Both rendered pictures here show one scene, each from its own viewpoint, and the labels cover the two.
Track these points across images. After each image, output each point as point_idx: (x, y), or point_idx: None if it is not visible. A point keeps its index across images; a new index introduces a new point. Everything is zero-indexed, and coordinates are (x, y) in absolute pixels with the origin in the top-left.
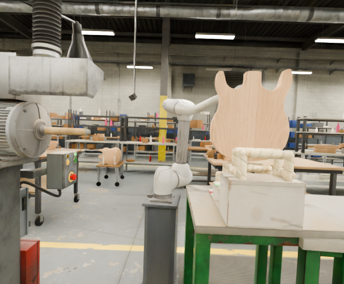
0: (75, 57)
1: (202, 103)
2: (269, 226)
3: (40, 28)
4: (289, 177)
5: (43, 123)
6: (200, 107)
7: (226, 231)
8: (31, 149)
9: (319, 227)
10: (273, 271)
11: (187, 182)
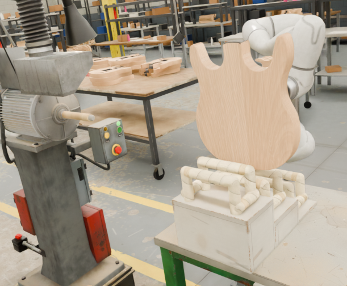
0: (69, 36)
1: (271, 42)
2: (216, 259)
3: (25, 28)
4: (231, 209)
5: (62, 106)
6: (270, 48)
7: (179, 251)
8: (55, 134)
9: (282, 277)
10: None
11: (297, 156)
